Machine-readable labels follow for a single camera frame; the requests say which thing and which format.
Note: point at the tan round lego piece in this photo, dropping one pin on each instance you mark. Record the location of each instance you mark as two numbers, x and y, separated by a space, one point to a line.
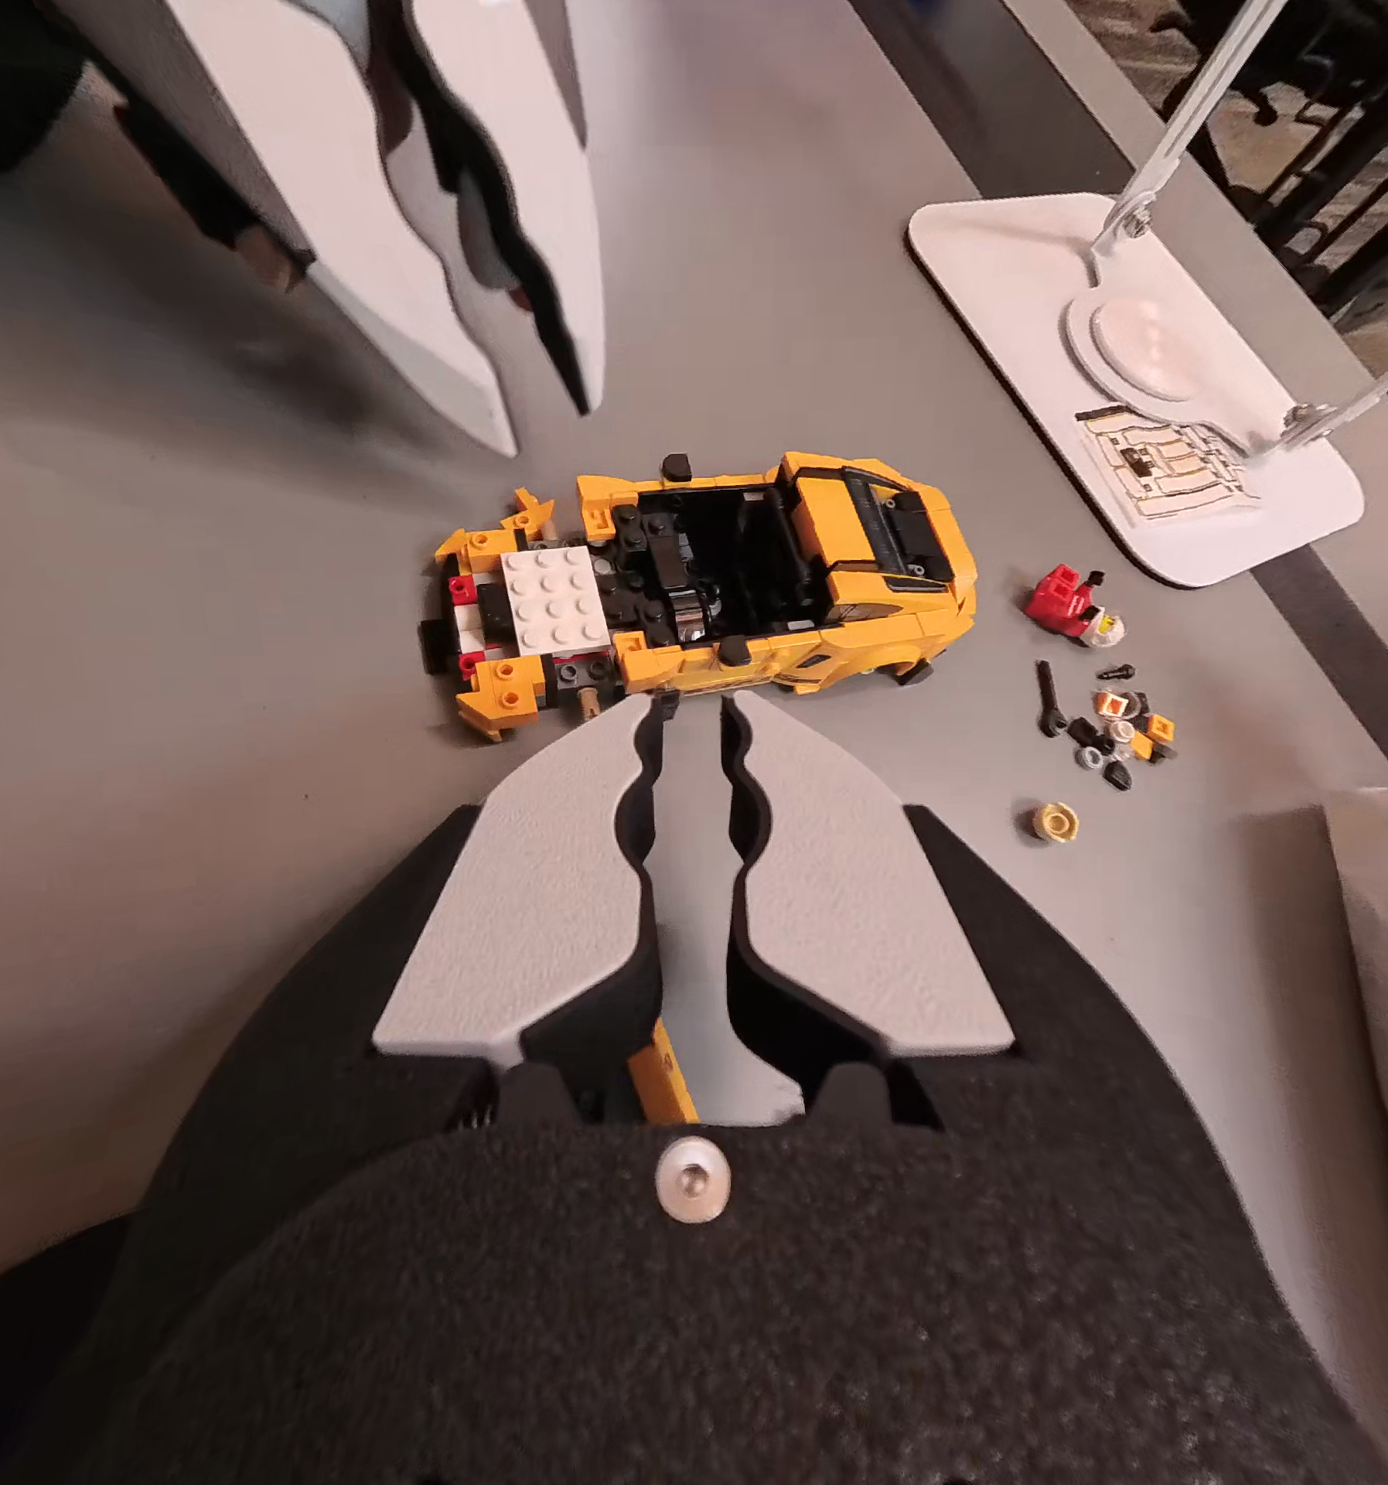
1051 821

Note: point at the red lego minifigure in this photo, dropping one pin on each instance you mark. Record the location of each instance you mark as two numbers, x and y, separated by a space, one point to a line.
1059 603

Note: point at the yellow lego car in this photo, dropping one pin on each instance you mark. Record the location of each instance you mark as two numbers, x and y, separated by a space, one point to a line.
868 533

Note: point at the pile of small lego pieces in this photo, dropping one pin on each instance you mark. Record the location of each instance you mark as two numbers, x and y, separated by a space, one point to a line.
1112 707

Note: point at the black lego wrench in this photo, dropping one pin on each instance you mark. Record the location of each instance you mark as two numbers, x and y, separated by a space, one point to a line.
1048 696

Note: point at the white metal book stand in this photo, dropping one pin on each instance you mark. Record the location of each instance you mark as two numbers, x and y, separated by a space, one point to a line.
995 302

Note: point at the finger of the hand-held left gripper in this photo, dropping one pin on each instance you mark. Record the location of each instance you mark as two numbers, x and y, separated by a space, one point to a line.
335 173
533 138

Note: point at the person's left hand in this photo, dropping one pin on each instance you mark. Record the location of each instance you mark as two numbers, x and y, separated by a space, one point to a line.
219 220

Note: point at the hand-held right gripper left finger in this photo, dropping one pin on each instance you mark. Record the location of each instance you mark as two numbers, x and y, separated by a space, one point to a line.
533 905

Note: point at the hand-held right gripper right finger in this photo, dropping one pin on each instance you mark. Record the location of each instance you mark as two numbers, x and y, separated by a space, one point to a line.
868 916

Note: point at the yellow lego panel piece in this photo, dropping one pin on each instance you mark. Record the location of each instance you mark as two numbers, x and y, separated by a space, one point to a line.
661 1078

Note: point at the clear sticker sheet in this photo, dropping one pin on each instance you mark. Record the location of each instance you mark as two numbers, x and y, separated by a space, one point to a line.
1157 476

